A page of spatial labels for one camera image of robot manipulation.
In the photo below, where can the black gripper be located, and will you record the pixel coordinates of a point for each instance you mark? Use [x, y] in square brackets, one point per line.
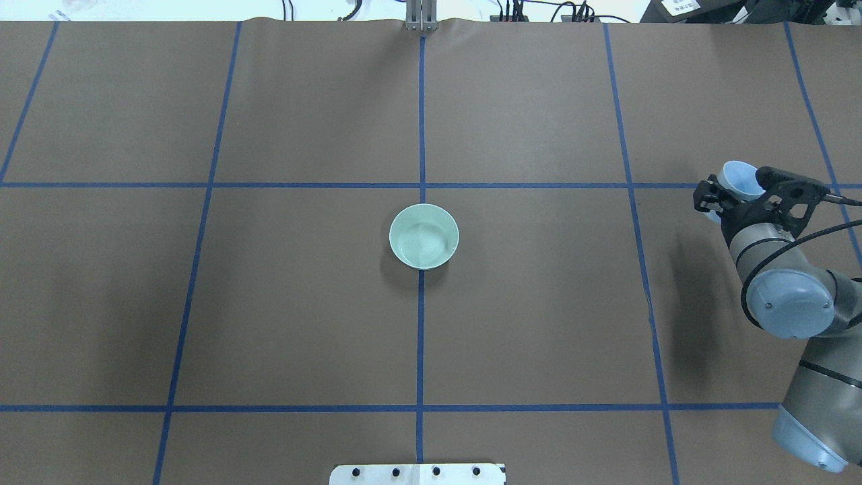
[739, 214]

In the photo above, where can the light blue plastic cup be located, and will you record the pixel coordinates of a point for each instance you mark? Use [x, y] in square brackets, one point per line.
[735, 178]

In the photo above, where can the light green bowl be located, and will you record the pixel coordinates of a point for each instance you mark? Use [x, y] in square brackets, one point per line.
[424, 236]

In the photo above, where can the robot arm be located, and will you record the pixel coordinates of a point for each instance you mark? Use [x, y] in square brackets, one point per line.
[788, 297]

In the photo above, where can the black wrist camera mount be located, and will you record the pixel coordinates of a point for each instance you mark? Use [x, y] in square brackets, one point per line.
[789, 199]

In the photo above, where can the aluminium frame post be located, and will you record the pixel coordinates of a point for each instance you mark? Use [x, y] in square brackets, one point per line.
[421, 15]

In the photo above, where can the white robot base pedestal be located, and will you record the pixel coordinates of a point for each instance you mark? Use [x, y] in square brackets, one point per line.
[419, 473]

